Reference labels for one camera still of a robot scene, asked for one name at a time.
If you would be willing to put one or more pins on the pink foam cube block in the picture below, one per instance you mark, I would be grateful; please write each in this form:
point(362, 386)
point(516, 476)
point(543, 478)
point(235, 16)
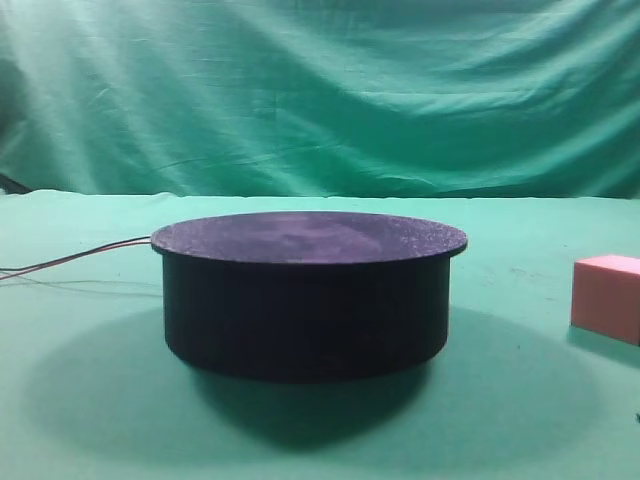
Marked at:
point(605, 297)

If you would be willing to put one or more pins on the black round turntable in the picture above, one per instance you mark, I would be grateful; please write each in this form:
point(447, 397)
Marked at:
point(306, 296)

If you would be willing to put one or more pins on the green backdrop cloth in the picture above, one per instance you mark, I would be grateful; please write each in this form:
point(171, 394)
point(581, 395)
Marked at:
point(322, 98)

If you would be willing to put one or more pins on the green table cloth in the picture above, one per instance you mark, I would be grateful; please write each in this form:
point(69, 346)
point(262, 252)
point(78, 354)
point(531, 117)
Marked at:
point(90, 391)

